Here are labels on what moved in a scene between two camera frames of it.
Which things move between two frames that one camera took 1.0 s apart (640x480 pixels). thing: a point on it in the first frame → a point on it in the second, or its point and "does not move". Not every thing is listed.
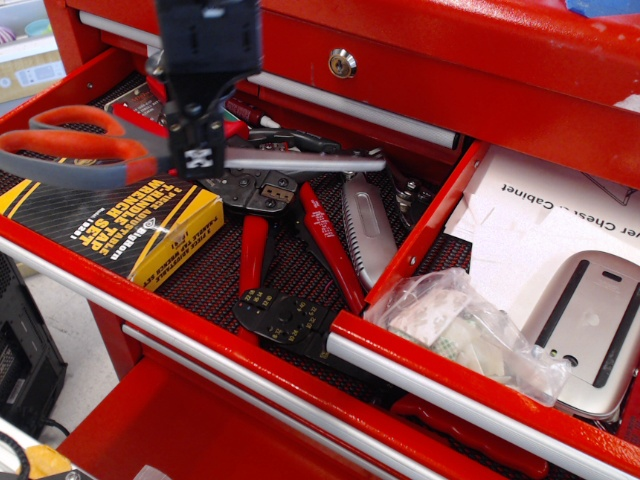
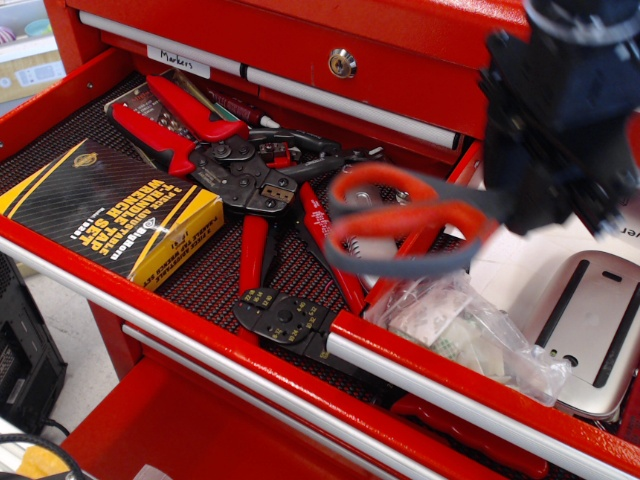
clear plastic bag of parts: [442, 313] does not move
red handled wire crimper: [315, 277] does not move
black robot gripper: [204, 48] → [558, 120]
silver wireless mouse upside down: [584, 308] does not move
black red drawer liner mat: [131, 233] → [207, 277]
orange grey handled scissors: [84, 148] → [389, 220]
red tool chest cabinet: [407, 249] does not move
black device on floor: [32, 366] does not move
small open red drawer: [515, 304] does not move
